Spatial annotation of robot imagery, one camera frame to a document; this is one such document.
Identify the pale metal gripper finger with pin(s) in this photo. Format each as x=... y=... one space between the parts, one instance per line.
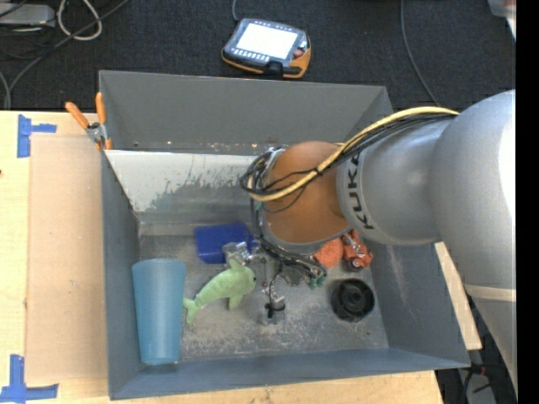
x=273 y=315
x=238 y=253

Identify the blue flat box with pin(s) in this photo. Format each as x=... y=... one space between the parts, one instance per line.
x=217 y=238

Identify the green toy dolphin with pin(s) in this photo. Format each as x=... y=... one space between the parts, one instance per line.
x=223 y=286

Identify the orange fuzzy ball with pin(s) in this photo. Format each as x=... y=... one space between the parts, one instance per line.
x=329 y=254

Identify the black round ribbed disc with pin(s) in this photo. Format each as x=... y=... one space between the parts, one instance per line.
x=353 y=300

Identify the orange toy car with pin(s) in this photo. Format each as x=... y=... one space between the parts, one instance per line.
x=358 y=253

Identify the blue plastic cup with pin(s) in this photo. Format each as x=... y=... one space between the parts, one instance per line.
x=158 y=309

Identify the grey metal bin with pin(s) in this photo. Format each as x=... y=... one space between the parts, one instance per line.
x=236 y=112

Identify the pale wood flat board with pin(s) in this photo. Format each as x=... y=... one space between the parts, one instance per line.
x=63 y=246

